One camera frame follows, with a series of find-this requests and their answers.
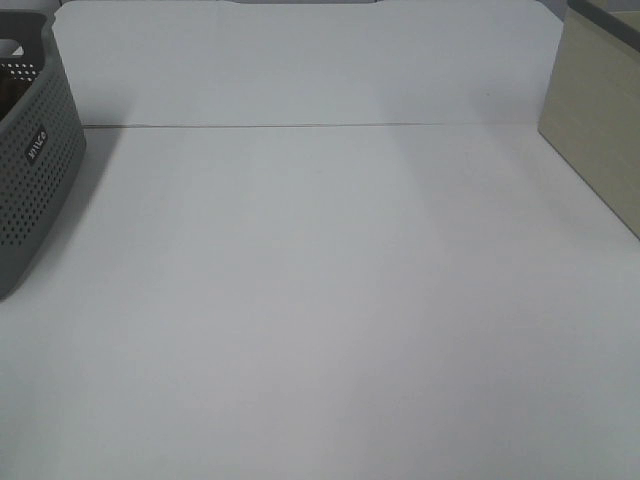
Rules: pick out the grey perforated plastic basket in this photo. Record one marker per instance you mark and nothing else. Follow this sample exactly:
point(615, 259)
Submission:
point(42, 140)

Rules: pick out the white backboard panel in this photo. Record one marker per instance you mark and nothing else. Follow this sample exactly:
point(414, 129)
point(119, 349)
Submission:
point(228, 64)

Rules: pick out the beige storage box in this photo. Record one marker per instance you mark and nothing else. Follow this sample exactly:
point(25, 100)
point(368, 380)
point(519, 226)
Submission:
point(590, 114)

